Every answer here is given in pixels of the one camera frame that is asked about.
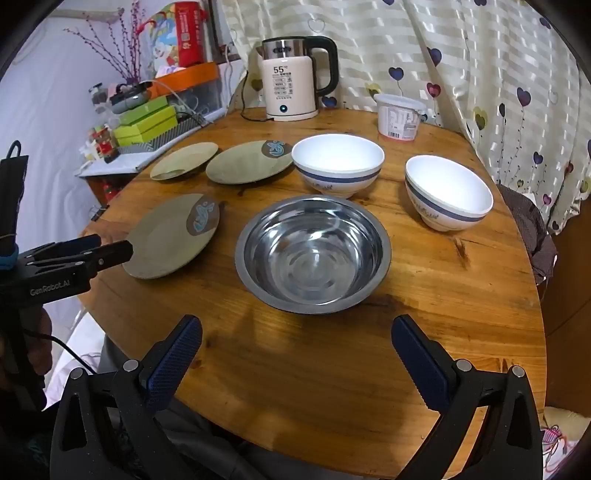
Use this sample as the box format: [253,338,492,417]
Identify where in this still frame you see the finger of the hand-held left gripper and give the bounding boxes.
[18,234,102,265]
[28,241,134,278]

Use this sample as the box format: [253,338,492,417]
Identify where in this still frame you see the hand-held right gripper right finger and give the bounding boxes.
[391,315,543,480]

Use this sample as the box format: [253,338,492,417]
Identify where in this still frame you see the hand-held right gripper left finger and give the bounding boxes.
[50,315,204,480]

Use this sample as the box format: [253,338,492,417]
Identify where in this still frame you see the stainless steel bowl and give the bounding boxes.
[235,194,392,315]

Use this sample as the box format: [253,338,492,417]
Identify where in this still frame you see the white bowl with blue band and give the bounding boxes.
[405,154,494,232]
[291,134,385,199]

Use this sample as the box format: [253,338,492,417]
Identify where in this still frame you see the person's left hand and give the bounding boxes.
[28,308,54,398]

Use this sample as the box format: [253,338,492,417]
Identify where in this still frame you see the white cloth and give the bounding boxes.
[44,305,116,402]

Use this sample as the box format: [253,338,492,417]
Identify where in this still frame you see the white shelf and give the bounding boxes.
[76,151,154,179]

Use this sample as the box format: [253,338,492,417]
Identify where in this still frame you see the red toy figure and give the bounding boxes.
[88,127,116,162]

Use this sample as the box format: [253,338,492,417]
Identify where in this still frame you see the lime green box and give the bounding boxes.
[113,107,178,139]
[115,122,178,147]

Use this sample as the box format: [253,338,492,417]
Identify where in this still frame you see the chevron striped box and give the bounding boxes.
[117,113,205,155]

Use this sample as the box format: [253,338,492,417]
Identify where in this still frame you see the dark green box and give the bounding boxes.
[119,96,169,125]

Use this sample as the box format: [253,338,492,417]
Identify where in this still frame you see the pink and white shoe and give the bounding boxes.
[540,425,578,480]

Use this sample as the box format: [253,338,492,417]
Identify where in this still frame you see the wooden cabinet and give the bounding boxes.
[540,222,591,411]

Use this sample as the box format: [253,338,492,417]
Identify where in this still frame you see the dark cloth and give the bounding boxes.
[499,185,559,287]

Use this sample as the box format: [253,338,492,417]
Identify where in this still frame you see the clear box with orange lid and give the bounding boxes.
[152,62,227,116]

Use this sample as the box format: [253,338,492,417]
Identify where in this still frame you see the purple flower branches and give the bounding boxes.
[65,0,145,86]

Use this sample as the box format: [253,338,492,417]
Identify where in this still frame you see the colourful gift bag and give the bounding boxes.
[145,4,185,77]

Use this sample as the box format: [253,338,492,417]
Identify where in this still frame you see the red box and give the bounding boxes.
[173,1,208,68]

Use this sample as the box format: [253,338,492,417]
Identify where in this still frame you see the cream electric kettle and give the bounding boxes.
[256,36,340,121]

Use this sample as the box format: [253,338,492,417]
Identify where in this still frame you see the white plastic tub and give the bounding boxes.
[374,93,428,141]

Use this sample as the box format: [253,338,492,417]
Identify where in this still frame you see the heart print curtain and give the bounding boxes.
[217,0,591,236]

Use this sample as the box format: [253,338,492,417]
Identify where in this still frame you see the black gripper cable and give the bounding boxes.
[23,329,101,376]

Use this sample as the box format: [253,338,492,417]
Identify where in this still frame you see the black kettle cord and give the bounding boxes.
[229,69,278,123]

